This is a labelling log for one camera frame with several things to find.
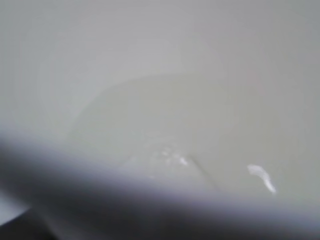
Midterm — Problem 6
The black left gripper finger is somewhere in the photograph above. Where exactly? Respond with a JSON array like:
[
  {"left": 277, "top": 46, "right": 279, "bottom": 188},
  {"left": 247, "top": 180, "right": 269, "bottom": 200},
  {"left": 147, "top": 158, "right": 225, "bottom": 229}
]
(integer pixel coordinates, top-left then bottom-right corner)
[{"left": 0, "top": 142, "right": 320, "bottom": 240}]

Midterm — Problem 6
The white paper cup green logo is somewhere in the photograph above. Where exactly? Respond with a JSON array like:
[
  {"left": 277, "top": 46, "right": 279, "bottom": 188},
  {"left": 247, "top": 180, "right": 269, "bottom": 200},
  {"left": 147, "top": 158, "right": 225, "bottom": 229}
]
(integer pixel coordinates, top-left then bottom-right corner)
[{"left": 0, "top": 0, "right": 320, "bottom": 240}]

